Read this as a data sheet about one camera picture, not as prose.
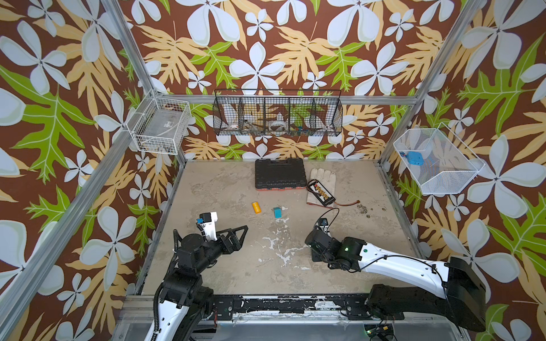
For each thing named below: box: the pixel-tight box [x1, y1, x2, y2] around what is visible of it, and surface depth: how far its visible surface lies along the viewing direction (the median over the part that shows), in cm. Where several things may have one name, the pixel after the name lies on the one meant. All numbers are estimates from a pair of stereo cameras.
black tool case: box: [254, 157, 308, 192], surface depth 109 cm
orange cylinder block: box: [251, 201, 262, 214], surface depth 103 cm
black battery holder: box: [307, 179, 337, 207], surface depth 106 cm
